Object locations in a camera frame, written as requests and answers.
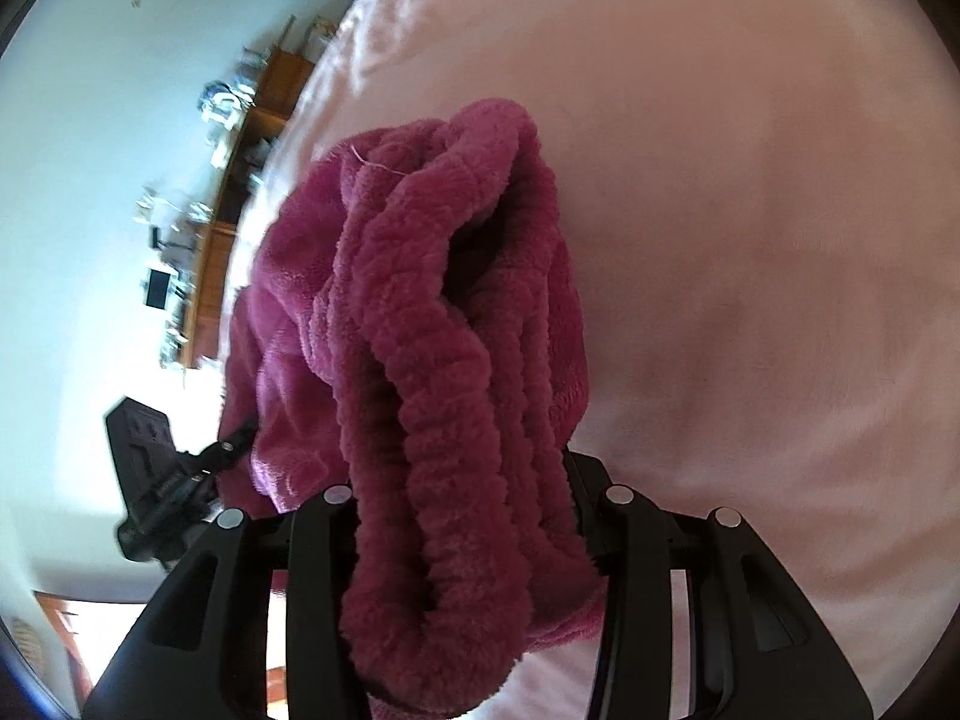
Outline wooden dresser with clutter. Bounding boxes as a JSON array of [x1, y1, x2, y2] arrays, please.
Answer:
[[139, 16, 337, 369]]

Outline magenta fleece pants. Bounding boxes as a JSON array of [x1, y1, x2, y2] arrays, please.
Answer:
[[218, 99, 605, 718]]

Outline pink bed duvet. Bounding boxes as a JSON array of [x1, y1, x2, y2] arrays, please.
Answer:
[[228, 0, 958, 712]]

